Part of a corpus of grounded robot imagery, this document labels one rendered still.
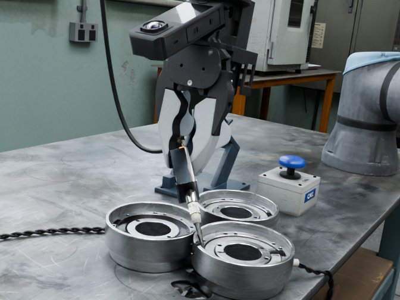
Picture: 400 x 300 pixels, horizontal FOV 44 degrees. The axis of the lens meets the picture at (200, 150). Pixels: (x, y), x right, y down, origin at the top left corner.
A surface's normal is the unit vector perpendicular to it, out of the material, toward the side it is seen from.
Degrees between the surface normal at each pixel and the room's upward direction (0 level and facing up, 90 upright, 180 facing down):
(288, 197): 90
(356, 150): 73
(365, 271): 0
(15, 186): 0
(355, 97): 92
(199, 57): 82
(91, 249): 0
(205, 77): 82
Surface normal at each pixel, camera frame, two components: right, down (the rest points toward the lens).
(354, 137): -0.50, -0.14
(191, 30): 0.79, 0.27
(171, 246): 0.44, 0.27
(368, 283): 0.10, -0.96
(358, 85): -0.82, 0.07
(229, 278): -0.32, 0.21
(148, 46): -0.59, 0.51
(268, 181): -0.55, 0.16
